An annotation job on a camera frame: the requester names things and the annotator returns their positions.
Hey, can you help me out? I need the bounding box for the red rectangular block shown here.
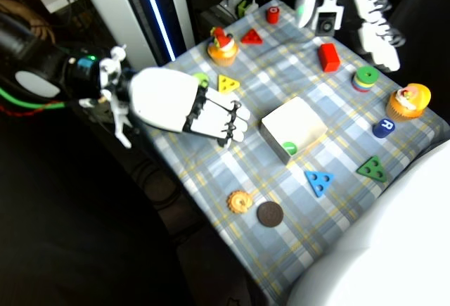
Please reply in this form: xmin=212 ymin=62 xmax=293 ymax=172
xmin=318 ymin=43 xmax=341 ymax=73

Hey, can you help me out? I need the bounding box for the grey power strip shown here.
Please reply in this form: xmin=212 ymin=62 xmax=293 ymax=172
xmin=199 ymin=0 xmax=240 ymax=24

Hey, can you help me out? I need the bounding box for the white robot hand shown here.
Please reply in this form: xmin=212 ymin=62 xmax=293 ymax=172
xmin=293 ymin=0 xmax=407 ymax=73
xmin=128 ymin=67 xmax=251 ymax=148

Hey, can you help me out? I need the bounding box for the red cylinder with letter O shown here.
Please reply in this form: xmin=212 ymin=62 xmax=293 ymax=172
xmin=266 ymin=6 xmax=281 ymax=25

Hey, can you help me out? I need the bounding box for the white and yellow paper box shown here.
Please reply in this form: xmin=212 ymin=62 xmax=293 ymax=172
xmin=260 ymin=96 xmax=328 ymax=165

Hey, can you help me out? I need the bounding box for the green sandwich cookie toy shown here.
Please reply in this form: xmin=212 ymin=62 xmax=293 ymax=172
xmin=192 ymin=72 xmax=210 ymax=89

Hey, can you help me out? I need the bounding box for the green triangle block with holes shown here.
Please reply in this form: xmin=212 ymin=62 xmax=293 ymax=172
xmin=356 ymin=155 xmax=388 ymax=184

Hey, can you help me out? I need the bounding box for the orange toy cupcake with cherry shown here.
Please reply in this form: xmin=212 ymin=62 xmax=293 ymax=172
xmin=385 ymin=82 xmax=432 ymax=122

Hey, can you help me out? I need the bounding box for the blue triangle block with holes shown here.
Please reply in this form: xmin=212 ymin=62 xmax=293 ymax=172
xmin=304 ymin=170 xmax=335 ymax=198

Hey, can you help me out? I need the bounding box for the yellow triangle block with holes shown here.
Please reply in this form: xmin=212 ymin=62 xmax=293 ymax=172
xmin=217 ymin=74 xmax=240 ymax=94

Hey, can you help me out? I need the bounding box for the blue plaid tablecloth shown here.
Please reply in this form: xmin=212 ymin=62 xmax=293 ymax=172
xmin=146 ymin=0 xmax=440 ymax=306

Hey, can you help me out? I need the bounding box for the red triangle block with holes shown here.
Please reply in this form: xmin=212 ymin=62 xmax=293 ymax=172
xmin=240 ymin=28 xmax=264 ymax=45

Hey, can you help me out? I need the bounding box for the white column with blue light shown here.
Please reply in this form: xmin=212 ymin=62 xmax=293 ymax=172
xmin=72 ymin=0 xmax=196 ymax=71

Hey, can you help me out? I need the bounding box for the toy cupcake with strawberries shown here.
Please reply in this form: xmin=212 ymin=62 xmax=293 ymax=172
xmin=207 ymin=27 xmax=240 ymax=67

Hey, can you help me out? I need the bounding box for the white robot body cover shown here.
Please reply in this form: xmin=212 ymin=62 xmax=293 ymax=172
xmin=288 ymin=136 xmax=450 ymax=306

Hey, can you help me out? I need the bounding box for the blue cylinder with letter R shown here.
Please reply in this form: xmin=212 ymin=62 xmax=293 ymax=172
xmin=373 ymin=118 xmax=397 ymax=139

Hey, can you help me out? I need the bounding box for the brown round cookie toy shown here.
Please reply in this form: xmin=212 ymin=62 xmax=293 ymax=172
xmin=256 ymin=200 xmax=284 ymax=228

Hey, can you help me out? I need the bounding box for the colourful ring stack toy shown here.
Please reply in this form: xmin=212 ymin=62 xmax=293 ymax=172
xmin=351 ymin=66 xmax=380 ymax=93

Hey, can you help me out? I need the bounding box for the yellow flower cookie toy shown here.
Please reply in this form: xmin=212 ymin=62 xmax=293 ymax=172
xmin=226 ymin=190 xmax=254 ymax=214

